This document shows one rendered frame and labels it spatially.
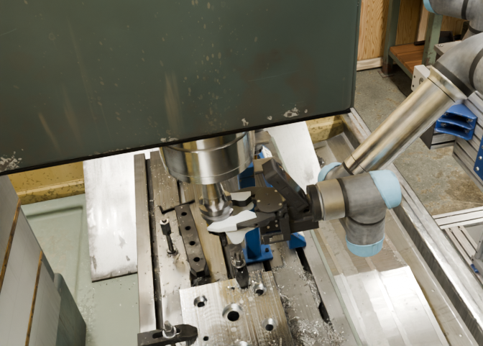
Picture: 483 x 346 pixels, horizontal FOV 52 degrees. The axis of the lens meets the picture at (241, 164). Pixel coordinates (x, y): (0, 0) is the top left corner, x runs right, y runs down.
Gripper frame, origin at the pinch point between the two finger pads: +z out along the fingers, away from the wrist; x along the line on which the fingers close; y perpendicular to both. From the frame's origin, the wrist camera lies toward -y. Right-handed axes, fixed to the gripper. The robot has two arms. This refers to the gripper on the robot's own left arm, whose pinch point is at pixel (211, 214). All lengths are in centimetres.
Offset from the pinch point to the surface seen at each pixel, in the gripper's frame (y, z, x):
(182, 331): 29.9, 12.0, -1.9
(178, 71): -35.6, -1.0, -14.8
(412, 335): 61, -45, 6
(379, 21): 83, -135, 278
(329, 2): -40.3, -20.1, -14.0
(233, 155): -17.7, -5.8, -8.2
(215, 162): -17.6, -2.9, -9.0
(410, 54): 100, -148, 249
